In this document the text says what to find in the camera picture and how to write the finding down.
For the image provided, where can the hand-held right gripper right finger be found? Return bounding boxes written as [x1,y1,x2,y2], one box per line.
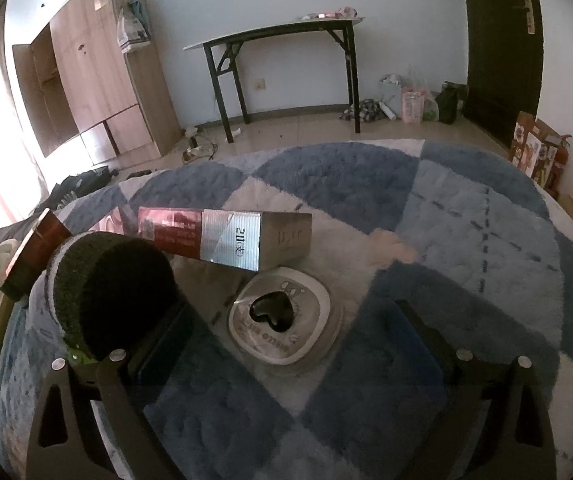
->
[394,300,560,480]

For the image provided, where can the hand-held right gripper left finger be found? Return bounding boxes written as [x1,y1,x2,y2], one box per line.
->
[26,301,196,480]

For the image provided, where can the white square dish black heart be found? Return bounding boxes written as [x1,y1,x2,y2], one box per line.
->
[226,266,345,376]

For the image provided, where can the long red and silver carton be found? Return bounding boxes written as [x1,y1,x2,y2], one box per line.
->
[136,206,313,273]

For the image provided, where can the small dark red box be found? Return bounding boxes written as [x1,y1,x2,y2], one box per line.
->
[0,208,72,303]

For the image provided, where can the blue checked fleece blanket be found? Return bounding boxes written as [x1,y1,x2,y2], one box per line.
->
[0,139,573,480]

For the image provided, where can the dark backpack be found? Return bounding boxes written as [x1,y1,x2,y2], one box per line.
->
[48,167,120,211]

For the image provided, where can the colourful printed cardboard boxes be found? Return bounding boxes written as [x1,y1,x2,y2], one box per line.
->
[509,111,562,187]

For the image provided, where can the red fire extinguisher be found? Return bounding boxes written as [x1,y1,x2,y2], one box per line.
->
[547,134,573,197]

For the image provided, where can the pink plastic bag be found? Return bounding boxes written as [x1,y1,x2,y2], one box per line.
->
[401,85,427,125]

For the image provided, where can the checked cloth pile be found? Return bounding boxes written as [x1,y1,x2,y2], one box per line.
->
[339,100,388,123]

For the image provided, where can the dark green bag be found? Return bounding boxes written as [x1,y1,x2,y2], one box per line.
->
[435,81,468,125]

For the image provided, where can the white paper bag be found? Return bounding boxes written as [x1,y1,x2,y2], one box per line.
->
[379,74,403,121]

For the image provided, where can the wooden wardrobe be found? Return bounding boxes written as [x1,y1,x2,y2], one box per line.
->
[11,0,183,166]

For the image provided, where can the dark door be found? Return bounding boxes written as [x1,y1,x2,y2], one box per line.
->
[459,0,546,151]

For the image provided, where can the white hanging bag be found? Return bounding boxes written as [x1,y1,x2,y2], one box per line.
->
[116,4,151,56]

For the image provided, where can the black-legged folding table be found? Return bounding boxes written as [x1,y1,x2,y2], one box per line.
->
[183,15,368,144]

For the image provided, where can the small things on table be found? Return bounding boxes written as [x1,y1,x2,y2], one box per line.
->
[298,6,361,22]

